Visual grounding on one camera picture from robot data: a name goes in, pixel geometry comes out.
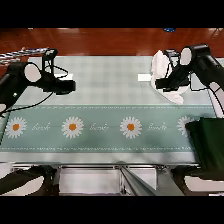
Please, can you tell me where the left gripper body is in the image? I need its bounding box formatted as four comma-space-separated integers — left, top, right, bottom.
49, 79, 77, 97

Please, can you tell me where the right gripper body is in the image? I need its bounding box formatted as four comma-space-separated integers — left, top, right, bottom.
154, 73, 192, 94

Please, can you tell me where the white garment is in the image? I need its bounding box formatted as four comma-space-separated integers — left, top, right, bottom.
149, 49, 186, 106

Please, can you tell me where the striped garment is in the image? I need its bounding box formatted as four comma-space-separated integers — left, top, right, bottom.
0, 47, 51, 65

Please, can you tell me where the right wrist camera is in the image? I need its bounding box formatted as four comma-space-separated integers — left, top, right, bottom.
163, 49, 183, 78

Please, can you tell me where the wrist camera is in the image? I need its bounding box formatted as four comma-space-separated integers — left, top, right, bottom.
41, 48, 73, 81
163, 49, 183, 78

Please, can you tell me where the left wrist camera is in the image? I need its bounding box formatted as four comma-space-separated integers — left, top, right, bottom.
41, 48, 73, 81

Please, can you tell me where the black cable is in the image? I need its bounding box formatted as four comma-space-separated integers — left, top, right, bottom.
0, 91, 55, 118

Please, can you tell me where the silver frame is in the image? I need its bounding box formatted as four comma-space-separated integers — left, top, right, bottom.
0, 161, 224, 197

